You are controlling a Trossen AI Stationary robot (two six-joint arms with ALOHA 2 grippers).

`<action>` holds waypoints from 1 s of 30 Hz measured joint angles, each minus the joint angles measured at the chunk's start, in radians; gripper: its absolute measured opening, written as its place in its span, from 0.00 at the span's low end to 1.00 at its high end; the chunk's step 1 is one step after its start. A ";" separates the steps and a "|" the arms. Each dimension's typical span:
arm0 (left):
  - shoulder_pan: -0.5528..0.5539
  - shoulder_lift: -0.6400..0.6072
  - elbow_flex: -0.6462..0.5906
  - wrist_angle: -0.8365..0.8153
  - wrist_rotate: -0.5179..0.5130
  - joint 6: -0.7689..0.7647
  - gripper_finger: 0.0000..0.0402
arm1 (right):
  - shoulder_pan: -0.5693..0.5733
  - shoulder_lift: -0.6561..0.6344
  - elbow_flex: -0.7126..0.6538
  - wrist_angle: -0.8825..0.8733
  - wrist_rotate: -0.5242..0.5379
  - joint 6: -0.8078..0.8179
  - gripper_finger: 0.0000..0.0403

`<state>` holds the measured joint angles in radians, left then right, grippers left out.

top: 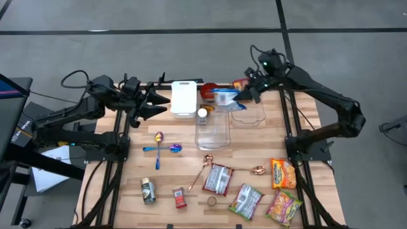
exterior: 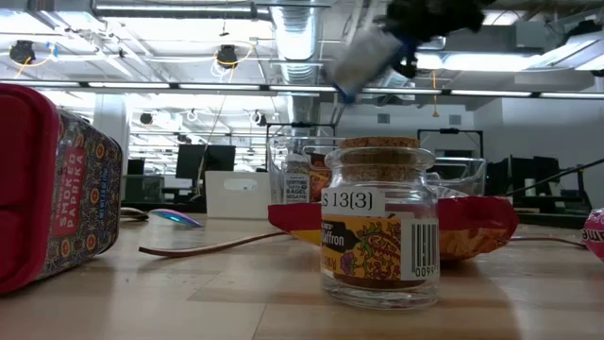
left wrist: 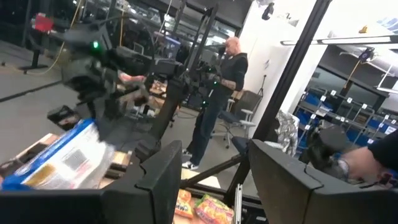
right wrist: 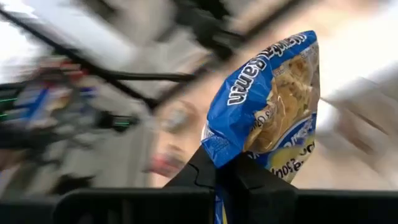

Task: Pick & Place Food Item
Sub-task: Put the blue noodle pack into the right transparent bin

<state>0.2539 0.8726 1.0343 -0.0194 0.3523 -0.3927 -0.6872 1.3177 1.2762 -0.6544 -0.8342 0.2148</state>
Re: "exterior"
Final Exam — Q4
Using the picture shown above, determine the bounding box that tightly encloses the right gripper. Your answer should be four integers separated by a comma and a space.
381, 0, 487, 79

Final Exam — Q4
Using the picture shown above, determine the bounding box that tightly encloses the orange Maruchan ramen packet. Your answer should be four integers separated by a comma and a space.
324, 25, 407, 103

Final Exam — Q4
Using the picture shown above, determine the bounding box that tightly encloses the small orange snack packet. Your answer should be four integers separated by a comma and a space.
309, 158, 332, 203

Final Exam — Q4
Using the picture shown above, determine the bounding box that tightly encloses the white-capped bagel seasoning jar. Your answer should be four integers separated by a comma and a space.
281, 153, 311, 205

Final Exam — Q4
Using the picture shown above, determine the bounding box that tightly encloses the cork-topped glass saffron jar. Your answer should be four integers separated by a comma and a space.
320, 136, 441, 312

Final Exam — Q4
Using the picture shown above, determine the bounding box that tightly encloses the copper spoon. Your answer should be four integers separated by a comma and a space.
509, 234, 586, 248
138, 229, 290, 259

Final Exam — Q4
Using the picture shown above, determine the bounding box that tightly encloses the shiny disc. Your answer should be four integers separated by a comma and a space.
149, 208, 205, 229

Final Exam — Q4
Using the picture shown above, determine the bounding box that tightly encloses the small red packet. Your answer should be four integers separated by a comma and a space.
0, 82, 125, 297

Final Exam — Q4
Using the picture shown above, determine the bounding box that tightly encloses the clear plastic bin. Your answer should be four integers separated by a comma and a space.
266, 136, 348, 205
424, 157, 487, 197

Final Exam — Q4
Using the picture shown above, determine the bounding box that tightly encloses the black background workstation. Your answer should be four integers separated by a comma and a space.
485, 155, 594, 213

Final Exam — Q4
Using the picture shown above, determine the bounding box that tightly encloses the red-edged ramen packet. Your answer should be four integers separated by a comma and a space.
267, 195, 520, 262

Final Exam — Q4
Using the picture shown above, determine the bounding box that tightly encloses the black slanted rod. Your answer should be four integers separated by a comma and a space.
507, 158, 604, 197

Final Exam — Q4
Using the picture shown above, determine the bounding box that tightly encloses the long ceiling light strip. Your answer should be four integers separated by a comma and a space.
0, 78, 604, 100

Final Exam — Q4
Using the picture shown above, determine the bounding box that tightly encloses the black background monitor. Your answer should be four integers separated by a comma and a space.
206, 144, 237, 174
176, 144, 208, 180

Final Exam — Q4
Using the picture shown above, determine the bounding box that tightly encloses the green-edged ramen packet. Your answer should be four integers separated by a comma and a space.
581, 207, 604, 264

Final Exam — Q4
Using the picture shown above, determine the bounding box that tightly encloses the dark green cabinet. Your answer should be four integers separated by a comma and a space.
122, 174, 165, 203

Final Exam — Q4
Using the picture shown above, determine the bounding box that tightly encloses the white building column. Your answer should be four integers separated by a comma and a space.
92, 93, 131, 202

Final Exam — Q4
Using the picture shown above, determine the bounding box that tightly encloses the black background station frame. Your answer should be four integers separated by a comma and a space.
417, 127, 484, 160

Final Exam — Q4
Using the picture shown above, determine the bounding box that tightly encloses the ribbed silver air duct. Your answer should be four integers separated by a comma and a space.
269, 0, 327, 125

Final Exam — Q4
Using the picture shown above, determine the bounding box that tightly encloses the black ceiling cable reel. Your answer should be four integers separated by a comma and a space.
215, 44, 240, 70
8, 40, 37, 65

